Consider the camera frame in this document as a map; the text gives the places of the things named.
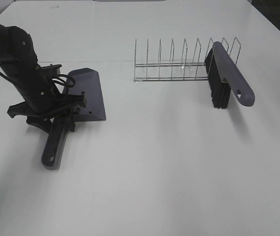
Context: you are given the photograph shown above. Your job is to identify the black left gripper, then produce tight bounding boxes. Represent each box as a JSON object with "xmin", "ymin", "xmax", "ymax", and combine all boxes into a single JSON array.
[{"xmin": 7, "ymin": 94, "xmax": 87, "ymax": 133}]

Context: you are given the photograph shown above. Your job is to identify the purple plastic dustpan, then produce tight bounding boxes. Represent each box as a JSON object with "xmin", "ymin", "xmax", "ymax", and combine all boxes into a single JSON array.
[{"xmin": 41, "ymin": 68, "xmax": 106, "ymax": 170}]

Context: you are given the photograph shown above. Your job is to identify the purple hand brush black bristles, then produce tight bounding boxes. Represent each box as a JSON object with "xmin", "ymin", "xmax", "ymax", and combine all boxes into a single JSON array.
[{"xmin": 205, "ymin": 41, "xmax": 255, "ymax": 109}]

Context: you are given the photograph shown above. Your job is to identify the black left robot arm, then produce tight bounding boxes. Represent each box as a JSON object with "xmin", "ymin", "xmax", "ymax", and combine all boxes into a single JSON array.
[{"xmin": 0, "ymin": 24, "xmax": 87, "ymax": 133}]

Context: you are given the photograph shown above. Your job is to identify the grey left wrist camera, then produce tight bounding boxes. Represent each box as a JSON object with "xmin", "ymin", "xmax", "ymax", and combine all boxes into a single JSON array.
[{"xmin": 41, "ymin": 64, "xmax": 62, "ymax": 78}]

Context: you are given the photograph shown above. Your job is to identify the chrome wire dish rack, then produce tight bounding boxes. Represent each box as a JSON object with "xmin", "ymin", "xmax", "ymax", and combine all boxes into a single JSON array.
[{"xmin": 132, "ymin": 37, "xmax": 242, "ymax": 83}]

